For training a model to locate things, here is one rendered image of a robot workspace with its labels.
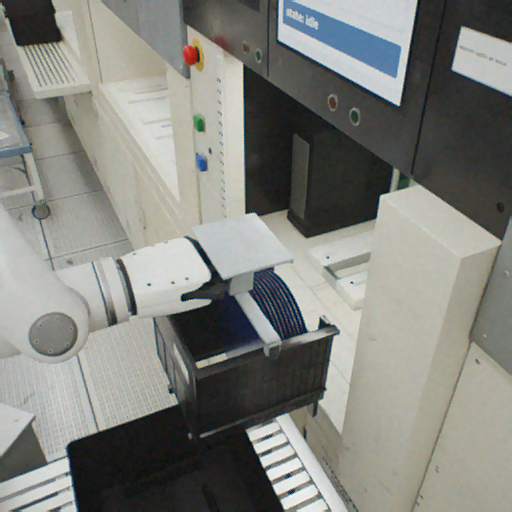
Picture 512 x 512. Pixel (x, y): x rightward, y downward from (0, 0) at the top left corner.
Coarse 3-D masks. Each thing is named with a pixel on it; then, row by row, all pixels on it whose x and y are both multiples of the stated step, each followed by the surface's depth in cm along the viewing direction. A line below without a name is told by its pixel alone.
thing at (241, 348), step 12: (228, 300) 83; (228, 312) 84; (240, 312) 79; (228, 324) 86; (240, 324) 80; (228, 336) 87; (240, 336) 82; (252, 336) 76; (228, 348) 89; (240, 348) 83; (252, 348) 78
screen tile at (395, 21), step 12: (348, 0) 60; (360, 0) 58; (372, 0) 56; (384, 0) 54; (396, 0) 53; (360, 12) 58; (372, 12) 57; (384, 12) 55; (396, 12) 53; (384, 24) 55; (396, 24) 54
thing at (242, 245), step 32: (224, 224) 74; (256, 224) 74; (224, 256) 68; (256, 256) 68; (288, 256) 69; (160, 320) 80; (192, 320) 89; (256, 320) 70; (320, 320) 75; (160, 352) 87; (192, 352) 91; (224, 352) 92; (256, 352) 68; (288, 352) 71; (320, 352) 75; (192, 384) 69; (224, 384) 69; (256, 384) 72; (288, 384) 76; (320, 384) 79; (192, 416) 74; (224, 416) 73; (256, 416) 76
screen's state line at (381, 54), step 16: (288, 0) 71; (288, 16) 73; (304, 16) 69; (320, 16) 66; (304, 32) 70; (320, 32) 67; (336, 32) 63; (352, 32) 61; (336, 48) 64; (352, 48) 61; (368, 48) 59; (384, 48) 56; (400, 48) 54; (368, 64) 60; (384, 64) 57
